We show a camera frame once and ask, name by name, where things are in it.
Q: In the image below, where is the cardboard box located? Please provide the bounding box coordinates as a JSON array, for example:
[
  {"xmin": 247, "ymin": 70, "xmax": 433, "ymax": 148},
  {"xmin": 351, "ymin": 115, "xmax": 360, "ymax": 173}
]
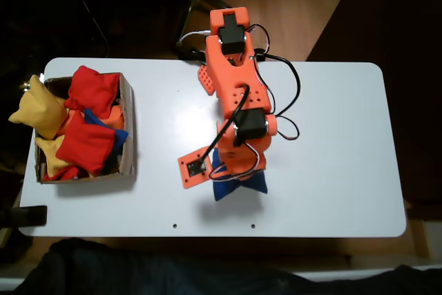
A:
[{"xmin": 33, "ymin": 72, "xmax": 136, "ymax": 185}]

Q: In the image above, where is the blue bean bag with speck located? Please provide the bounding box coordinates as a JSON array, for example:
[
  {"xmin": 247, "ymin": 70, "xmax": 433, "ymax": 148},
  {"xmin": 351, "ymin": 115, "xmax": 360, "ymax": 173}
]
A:
[{"xmin": 209, "ymin": 148, "xmax": 269, "ymax": 202}]

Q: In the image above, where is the black table clamp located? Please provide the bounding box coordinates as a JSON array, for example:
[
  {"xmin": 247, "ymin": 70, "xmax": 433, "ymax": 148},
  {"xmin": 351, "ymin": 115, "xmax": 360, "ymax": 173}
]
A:
[{"xmin": 176, "ymin": 45, "xmax": 208, "ymax": 65}]

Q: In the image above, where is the orange bean bag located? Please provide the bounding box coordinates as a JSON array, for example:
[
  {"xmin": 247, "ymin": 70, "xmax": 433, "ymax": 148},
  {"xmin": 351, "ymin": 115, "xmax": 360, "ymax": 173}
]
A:
[{"xmin": 57, "ymin": 103, "xmax": 125, "ymax": 136}]

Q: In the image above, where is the red bean bag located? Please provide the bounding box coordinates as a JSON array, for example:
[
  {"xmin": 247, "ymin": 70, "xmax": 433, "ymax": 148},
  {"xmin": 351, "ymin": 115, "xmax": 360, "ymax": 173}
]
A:
[
  {"xmin": 43, "ymin": 165, "xmax": 90, "ymax": 182},
  {"xmin": 55, "ymin": 110, "xmax": 117, "ymax": 177},
  {"xmin": 64, "ymin": 65, "xmax": 122, "ymax": 120}
]

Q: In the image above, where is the white cable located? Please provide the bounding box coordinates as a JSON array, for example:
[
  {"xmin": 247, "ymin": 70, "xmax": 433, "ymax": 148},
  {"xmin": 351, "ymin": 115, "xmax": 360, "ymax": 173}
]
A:
[{"xmin": 178, "ymin": 29, "xmax": 211, "ymax": 46}]

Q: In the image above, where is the yellow bean bag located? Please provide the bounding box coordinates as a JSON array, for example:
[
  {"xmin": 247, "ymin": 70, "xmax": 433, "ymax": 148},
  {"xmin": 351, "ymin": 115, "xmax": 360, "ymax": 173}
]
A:
[
  {"xmin": 34, "ymin": 134, "xmax": 70, "ymax": 178},
  {"xmin": 8, "ymin": 74, "xmax": 70, "ymax": 140}
]

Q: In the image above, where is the black bracket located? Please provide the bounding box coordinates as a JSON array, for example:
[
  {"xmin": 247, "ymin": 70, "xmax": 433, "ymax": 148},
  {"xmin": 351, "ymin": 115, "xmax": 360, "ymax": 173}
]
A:
[{"xmin": 0, "ymin": 204, "xmax": 48, "ymax": 229}]

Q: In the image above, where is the dark blue fabric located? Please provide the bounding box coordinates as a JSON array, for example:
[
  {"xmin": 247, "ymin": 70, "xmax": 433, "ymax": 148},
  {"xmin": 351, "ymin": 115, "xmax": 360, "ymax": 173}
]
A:
[{"xmin": 13, "ymin": 238, "xmax": 442, "ymax": 295}]

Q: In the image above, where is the orange gripper camera mount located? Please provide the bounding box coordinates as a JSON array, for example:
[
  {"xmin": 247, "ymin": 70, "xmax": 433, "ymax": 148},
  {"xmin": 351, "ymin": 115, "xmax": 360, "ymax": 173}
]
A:
[{"xmin": 177, "ymin": 149, "xmax": 211, "ymax": 191}]

